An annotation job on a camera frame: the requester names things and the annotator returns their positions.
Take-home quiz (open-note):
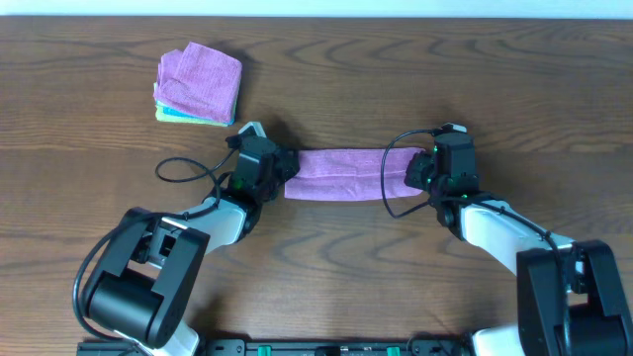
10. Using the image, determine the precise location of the purple cloth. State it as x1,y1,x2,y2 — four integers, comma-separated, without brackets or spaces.
153,43,242,121
284,147,421,202

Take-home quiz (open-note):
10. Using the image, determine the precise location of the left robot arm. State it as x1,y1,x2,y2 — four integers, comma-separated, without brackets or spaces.
72,145,300,355

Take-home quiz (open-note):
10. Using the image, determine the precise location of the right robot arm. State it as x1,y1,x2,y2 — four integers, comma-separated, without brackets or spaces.
405,151,632,355

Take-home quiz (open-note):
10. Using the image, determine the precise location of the folded purple cloth on stack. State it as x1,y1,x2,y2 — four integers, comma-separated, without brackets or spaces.
153,43,242,121

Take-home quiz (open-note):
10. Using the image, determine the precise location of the folded blue cloth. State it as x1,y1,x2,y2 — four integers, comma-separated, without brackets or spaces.
155,101,235,127

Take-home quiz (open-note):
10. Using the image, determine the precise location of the folded light green cloth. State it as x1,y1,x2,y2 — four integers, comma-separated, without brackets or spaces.
155,83,239,127

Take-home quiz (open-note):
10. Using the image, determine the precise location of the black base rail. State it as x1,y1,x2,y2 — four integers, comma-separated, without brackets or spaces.
75,337,475,356

